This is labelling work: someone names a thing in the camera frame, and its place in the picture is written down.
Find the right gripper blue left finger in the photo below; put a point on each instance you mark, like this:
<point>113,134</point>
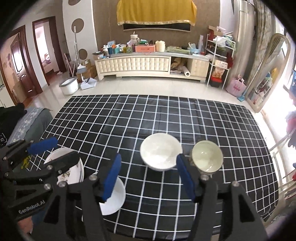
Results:
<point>107,177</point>

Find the white mop bucket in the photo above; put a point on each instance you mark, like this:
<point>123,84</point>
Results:
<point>69,86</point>

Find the white metal shelf rack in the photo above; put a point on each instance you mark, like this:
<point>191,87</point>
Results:
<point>220,49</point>

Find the cream white bowl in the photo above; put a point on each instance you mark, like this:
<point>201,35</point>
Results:
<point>159,151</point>

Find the arched floor mirror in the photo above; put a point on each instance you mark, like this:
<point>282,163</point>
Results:
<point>269,72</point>

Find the bluish white bowl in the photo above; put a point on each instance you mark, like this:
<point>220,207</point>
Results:
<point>116,201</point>

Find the pink tote bag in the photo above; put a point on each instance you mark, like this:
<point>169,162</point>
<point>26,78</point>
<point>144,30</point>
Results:
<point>236,87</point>

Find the white paper roll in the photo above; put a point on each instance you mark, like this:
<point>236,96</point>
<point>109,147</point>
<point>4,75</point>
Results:
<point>185,71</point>

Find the floral patterned green bowl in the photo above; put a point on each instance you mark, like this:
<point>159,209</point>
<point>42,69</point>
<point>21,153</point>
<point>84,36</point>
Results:
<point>206,156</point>

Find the white dustpan with broom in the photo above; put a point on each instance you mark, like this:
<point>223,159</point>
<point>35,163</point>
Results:
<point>86,83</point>

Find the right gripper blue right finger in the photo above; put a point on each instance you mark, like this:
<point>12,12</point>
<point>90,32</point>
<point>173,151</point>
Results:
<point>190,178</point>

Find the yellow cloth covered television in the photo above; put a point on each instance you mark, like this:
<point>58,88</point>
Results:
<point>158,14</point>

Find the brown wooden door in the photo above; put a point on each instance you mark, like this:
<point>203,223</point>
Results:
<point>23,64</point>

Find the cream tufted TV cabinet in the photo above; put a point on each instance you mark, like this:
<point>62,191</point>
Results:
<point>155,64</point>

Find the silver standing air conditioner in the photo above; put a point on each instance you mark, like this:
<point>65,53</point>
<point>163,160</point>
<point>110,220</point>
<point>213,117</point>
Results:
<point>244,22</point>

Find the grey queen print cloth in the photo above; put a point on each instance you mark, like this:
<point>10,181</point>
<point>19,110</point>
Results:
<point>32,125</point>

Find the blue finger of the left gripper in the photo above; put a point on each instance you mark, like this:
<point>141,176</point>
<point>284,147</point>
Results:
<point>63,163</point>
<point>42,146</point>

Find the cream plastic jug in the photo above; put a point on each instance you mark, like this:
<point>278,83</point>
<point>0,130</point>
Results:
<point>160,46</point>

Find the pink storage box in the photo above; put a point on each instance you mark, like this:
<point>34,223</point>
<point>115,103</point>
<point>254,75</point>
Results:
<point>145,48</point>

